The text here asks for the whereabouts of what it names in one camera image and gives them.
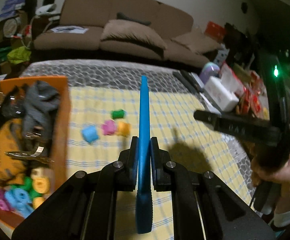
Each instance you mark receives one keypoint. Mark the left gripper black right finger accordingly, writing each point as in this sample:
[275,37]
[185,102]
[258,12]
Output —
[204,207]

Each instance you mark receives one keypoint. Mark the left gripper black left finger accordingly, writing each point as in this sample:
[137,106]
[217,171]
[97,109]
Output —
[84,207]

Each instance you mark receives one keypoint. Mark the blue thread spool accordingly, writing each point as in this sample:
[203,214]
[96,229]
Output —
[19,200]
[90,134]

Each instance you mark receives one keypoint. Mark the key bunch with tag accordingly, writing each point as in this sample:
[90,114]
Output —
[38,154]

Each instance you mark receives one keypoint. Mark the pink thread spool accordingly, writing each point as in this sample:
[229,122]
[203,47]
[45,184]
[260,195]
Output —
[109,127]

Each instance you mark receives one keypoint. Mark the yellow thread spool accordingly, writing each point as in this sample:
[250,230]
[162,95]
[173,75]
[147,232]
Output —
[123,129]

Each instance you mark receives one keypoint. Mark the person right hand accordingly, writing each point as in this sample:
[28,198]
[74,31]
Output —
[282,177]

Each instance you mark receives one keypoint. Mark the yellow spool in box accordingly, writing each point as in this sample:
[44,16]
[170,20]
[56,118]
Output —
[41,185]

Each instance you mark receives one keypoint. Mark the green spool in box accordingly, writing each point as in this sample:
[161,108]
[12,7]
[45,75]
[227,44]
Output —
[27,186]

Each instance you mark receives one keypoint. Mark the white tissue box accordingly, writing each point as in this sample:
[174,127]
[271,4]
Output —
[225,100]

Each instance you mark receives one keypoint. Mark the orange storage box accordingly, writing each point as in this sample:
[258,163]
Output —
[56,147]

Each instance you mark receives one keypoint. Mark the purple container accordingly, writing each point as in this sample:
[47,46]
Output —
[209,69]

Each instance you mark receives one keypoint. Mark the green thread spool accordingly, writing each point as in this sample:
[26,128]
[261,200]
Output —
[118,114]

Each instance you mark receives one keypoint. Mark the orange printed sock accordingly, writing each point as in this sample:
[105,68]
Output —
[12,171]

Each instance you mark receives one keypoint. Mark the black remote control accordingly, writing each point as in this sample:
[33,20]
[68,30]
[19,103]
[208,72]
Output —
[188,81]

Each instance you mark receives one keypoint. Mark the grey cloth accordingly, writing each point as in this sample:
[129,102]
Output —
[40,104]

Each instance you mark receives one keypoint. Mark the black sunglasses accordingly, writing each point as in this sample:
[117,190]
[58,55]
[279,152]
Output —
[13,103]

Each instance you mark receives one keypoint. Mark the red box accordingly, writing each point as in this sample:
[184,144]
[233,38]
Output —
[215,31]

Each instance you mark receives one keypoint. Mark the grey pebble pattern tablecloth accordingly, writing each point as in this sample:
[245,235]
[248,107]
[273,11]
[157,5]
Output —
[99,87]

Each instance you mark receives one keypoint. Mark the green bag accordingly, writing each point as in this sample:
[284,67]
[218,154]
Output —
[19,55]

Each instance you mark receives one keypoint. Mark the white paper on sofa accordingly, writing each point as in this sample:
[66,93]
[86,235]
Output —
[71,29]

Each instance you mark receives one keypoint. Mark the brown sofa cushion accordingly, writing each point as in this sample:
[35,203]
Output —
[123,30]

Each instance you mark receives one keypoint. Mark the brown sofa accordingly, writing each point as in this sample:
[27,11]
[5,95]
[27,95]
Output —
[186,44]

